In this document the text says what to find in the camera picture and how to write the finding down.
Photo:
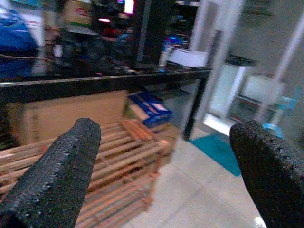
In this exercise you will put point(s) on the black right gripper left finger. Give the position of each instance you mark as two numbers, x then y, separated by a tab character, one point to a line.
52	175

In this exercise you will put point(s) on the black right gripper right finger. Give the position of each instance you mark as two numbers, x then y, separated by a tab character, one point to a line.
273	171

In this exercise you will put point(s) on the teal floor mat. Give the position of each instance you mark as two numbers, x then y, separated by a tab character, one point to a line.
218	152

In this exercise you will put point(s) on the large brown cardboard box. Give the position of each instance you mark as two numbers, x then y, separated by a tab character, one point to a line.
71	111

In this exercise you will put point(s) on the wooden slatted rack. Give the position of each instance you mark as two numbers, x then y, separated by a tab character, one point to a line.
123	161

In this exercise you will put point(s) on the low white shelf unit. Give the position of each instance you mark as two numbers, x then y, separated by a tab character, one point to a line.
261	88

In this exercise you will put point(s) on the long black table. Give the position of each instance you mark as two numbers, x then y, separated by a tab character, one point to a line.
95	85

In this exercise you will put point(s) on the blue printed box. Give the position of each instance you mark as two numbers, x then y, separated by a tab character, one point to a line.
152	109

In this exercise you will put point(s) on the white framed glass door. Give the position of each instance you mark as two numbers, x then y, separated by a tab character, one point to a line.
206	47

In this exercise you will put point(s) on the flat white box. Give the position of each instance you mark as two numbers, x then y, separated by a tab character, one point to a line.
187	58

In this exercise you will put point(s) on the blue bag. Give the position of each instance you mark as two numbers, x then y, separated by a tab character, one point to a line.
14	38

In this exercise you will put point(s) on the small printed cardboard box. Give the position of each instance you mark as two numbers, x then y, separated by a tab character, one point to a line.
76	12

